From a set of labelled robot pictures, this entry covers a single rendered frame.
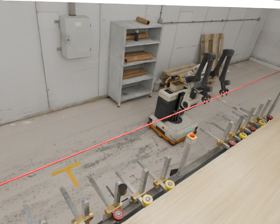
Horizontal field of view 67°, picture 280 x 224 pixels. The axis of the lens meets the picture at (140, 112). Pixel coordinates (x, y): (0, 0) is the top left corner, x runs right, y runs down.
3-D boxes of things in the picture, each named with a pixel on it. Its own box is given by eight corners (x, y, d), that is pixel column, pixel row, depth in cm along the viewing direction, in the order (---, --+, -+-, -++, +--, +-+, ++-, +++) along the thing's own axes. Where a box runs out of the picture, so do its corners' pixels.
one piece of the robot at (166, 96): (151, 120, 377) (160, 78, 331) (173, 112, 408) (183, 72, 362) (165, 131, 357) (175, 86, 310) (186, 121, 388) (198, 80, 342)
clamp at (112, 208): (104, 212, 159) (104, 208, 157) (119, 202, 167) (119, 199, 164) (108, 218, 156) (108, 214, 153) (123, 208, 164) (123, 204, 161)
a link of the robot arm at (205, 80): (213, 53, 262) (208, 54, 255) (217, 54, 258) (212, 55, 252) (204, 84, 285) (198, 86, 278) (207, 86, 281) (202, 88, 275)
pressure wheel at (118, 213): (110, 220, 157) (110, 212, 151) (118, 214, 162) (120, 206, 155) (116, 230, 152) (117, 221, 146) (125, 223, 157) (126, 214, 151)
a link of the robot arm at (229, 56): (231, 49, 286) (227, 50, 280) (235, 50, 283) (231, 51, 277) (222, 78, 309) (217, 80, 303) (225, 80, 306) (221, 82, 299)
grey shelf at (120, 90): (106, 97, 456) (110, 20, 371) (139, 88, 508) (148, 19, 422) (118, 107, 429) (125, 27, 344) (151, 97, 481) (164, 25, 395)
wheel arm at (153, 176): (136, 162, 209) (137, 160, 206) (139, 161, 211) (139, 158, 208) (167, 195, 183) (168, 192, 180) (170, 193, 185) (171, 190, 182)
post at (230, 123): (215, 152, 260) (229, 121, 234) (217, 151, 262) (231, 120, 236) (218, 154, 258) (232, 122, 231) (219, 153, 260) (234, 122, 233)
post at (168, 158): (156, 191, 202) (166, 155, 175) (158, 189, 204) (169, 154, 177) (158, 194, 200) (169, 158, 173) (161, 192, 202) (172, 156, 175)
